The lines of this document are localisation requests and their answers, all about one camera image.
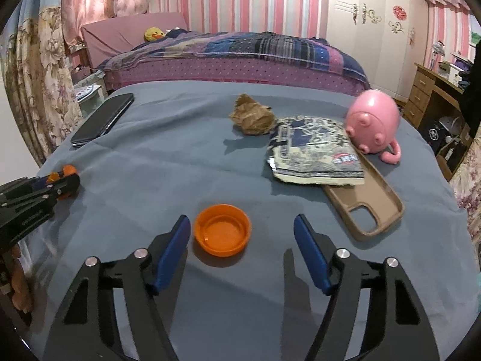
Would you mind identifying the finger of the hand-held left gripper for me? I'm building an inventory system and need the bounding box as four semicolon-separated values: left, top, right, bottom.
0;175;58;203
0;175;81;217

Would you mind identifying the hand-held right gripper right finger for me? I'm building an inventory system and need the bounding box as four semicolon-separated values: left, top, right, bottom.
293;214;440;361

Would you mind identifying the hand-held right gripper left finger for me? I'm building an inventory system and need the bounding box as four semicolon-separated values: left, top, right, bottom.
41;214;192;361

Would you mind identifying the person's left hand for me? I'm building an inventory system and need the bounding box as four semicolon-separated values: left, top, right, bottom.
11;244;35;313

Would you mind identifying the black rectangular case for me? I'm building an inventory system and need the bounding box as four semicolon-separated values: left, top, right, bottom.
71;93;135;148

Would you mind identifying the grey table cloth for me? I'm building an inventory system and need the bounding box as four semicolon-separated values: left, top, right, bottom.
28;81;472;361

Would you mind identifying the tan phone case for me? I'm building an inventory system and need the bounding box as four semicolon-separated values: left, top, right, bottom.
322;150;406;243

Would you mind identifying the patterned snack bag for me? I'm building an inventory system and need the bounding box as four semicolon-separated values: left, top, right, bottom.
266;115;366;188

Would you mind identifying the floral curtain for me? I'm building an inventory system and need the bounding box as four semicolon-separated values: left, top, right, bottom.
449;150;481;241
0;5;83;166

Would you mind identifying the crumpled brown paper ball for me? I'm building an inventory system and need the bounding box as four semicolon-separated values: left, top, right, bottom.
229;93;277;136

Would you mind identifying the pink pig toy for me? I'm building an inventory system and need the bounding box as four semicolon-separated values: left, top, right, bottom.
345;89;403;165

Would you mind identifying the pink bed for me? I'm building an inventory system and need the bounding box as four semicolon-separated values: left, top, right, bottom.
81;12;372;96

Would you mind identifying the black bag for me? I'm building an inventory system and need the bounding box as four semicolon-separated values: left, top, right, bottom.
419;118;452;155

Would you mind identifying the yellow duck plush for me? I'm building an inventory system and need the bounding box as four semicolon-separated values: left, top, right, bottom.
144;27;166;43

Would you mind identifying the wooden desk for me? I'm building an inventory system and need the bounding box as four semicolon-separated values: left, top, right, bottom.
402;62;474;181

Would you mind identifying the pink curtain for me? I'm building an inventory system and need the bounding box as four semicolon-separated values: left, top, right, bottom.
60;0;155;59

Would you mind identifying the patchwork quilt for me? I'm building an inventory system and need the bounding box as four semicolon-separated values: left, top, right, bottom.
98;31;371;83

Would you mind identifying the cream wardrobe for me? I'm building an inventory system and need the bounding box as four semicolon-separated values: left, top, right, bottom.
325;0;431;102

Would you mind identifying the black hanging coat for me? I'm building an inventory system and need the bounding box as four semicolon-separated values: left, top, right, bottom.
458;41;481;140

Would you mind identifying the white box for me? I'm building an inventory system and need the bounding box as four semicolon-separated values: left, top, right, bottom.
440;60;464;79

